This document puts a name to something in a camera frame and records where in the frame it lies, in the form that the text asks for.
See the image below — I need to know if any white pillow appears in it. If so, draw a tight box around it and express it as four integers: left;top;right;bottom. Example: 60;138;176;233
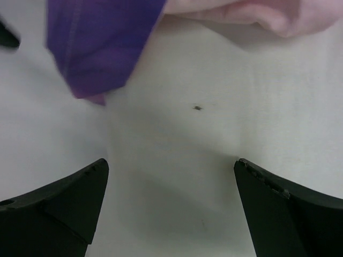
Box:
104;13;343;257

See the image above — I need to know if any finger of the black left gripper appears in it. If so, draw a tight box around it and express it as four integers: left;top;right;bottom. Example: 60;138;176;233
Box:
0;20;20;49

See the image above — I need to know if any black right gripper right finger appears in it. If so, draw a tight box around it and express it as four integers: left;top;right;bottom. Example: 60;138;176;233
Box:
234;158;342;257

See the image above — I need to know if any pink pillowcase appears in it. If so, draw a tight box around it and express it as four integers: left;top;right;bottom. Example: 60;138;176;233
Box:
46;0;342;104

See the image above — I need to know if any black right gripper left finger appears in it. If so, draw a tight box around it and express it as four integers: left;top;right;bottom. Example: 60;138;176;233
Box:
1;158;109;257

